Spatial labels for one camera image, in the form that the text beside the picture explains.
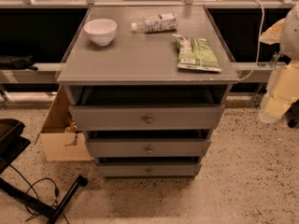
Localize black bag on ledge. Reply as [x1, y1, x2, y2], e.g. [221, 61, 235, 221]
[0, 55, 38, 71]

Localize white ceramic bowl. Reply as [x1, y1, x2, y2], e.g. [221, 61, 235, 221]
[83, 19, 118, 46]

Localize grey bottom drawer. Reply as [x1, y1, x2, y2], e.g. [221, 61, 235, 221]
[97, 163, 201, 178]

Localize white hanging cable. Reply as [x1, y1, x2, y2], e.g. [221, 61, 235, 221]
[238, 0, 265, 82]

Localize green snack bag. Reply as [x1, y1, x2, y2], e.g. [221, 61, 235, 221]
[173, 34, 221, 73]

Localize clear plastic water bottle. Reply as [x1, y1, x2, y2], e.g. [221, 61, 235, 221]
[131, 12, 178, 34]

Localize grey top drawer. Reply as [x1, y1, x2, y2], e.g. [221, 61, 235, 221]
[69, 105, 224, 131]

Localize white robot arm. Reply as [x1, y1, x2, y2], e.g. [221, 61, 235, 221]
[258, 4, 299, 123]

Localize grey drawer cabinet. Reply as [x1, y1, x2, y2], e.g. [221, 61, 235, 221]
[58, 7, 238, 166]

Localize black cable on floor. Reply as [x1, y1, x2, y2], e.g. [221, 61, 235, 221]
[8, 163, 71, 224]

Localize cardboard box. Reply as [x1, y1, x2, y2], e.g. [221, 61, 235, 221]
[40, 87, 92, 161]

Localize grey middle drawer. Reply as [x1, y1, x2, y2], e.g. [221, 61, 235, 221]
[86, 139, 210, 158]

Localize black stand base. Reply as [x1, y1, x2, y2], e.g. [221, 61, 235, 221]
[0, 175, 89, 224]

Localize black tray on stand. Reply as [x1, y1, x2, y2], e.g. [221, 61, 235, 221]
[0, 119, 30, 174]

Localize grey drawer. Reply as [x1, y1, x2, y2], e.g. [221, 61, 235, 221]
[69, 105, 224, 131]
[86, 139, 210, 158]
[97, 163, 201, 178]

